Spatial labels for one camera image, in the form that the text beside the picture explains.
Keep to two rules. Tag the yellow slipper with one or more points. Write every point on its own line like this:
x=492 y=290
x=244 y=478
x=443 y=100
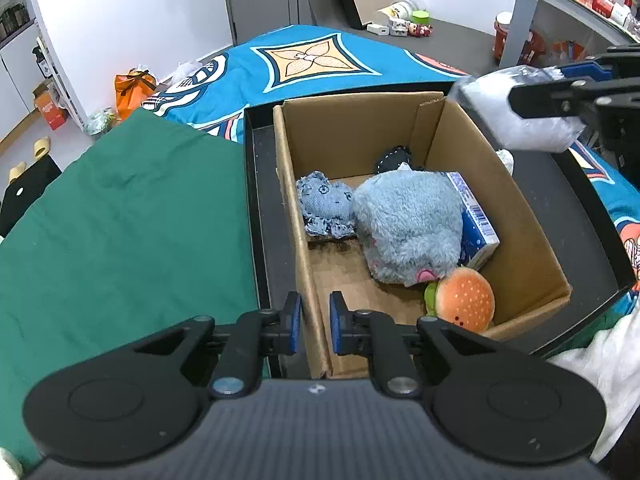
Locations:
x=41 y=148
x=17 y=172

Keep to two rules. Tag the blue printed blanket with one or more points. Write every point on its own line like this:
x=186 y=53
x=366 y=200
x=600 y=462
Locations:
x=240 y=75

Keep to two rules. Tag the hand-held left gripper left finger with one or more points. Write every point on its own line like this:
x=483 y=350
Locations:
x=295 y=322

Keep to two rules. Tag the green cloth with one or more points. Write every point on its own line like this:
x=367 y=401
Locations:
x=125 y=235

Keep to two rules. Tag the orange basket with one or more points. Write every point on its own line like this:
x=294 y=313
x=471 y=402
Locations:
x=532 y=50

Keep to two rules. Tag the light blue plush toy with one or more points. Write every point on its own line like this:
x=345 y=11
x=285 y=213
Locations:
x=410 y=220

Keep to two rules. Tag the clear bag of white stuffing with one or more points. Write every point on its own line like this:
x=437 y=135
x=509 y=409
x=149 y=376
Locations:
x=490 y=110

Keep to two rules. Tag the small white ball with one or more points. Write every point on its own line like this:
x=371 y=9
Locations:
x=505 y=161

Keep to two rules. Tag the blue white carton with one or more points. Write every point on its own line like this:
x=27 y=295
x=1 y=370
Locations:
x=475 y=230

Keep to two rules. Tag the clear plastic bag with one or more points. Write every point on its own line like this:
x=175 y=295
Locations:
x=100 y=121

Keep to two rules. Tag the white cabinet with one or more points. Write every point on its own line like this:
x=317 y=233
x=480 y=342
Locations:
x=20 y=85

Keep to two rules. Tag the white garment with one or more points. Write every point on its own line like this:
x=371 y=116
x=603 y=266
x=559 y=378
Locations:
x=600 y=360

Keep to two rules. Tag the black tray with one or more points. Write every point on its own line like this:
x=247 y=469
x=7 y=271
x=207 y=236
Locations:
x=560 y=200

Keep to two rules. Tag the grey platform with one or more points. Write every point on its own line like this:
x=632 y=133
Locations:
x=450 y=45

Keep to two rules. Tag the red bucket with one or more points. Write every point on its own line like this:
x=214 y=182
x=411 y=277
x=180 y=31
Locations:
x=502 y=35

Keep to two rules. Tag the orange bag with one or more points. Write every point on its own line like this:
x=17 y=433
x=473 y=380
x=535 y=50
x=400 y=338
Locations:
x=134 y=92

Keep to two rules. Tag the white plastic bag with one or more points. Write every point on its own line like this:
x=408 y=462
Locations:
x=185 y=72

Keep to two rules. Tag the red box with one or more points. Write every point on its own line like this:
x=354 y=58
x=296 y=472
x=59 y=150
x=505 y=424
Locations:
x=50 y=112

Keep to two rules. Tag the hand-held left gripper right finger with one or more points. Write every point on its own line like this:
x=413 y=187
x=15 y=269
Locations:
x=336 y=322

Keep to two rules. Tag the denim fabric toy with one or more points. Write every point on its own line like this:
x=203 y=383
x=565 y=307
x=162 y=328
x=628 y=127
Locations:
x=325 y=200

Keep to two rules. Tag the black cloth with white dot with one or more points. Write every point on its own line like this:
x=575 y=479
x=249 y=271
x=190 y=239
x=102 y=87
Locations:
x=30 y=195

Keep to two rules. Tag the burger plush toy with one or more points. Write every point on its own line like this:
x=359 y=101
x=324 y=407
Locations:
x=465 y=296

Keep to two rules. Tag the red toy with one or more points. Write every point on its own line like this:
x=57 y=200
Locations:
x=420 y=31

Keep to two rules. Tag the cardboard box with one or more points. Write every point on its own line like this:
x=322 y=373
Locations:
x=500 y=240

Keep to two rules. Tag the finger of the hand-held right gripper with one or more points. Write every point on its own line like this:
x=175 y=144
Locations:
x=585 y=70
x=555 y=100

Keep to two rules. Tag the green cup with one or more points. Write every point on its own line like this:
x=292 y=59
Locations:
x=420 y=17

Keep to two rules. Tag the white charger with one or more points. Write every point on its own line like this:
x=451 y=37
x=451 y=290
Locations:
x=378 y=29

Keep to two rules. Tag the grey desk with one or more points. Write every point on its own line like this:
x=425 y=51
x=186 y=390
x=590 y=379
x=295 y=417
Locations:
x=565 y=5

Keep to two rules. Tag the black felt toy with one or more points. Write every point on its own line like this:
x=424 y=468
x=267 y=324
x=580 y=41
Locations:
x=395 y=157

